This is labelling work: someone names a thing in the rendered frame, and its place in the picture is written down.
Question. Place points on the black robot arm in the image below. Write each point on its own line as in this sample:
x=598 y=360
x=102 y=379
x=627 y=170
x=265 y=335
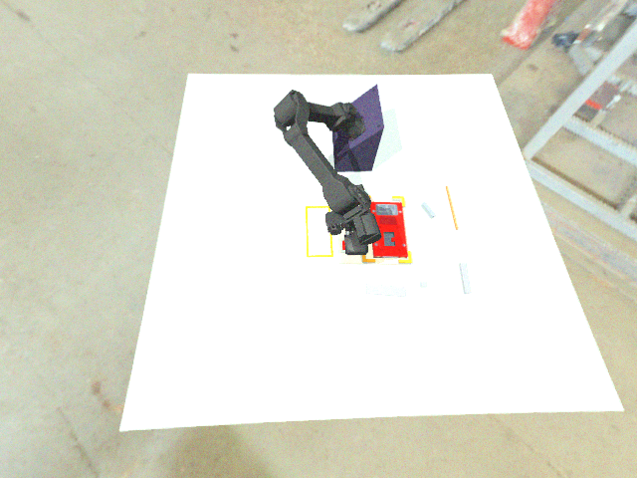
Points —
x=294 y=111

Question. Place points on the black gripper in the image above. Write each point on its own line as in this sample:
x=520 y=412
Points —
x=352 y=245

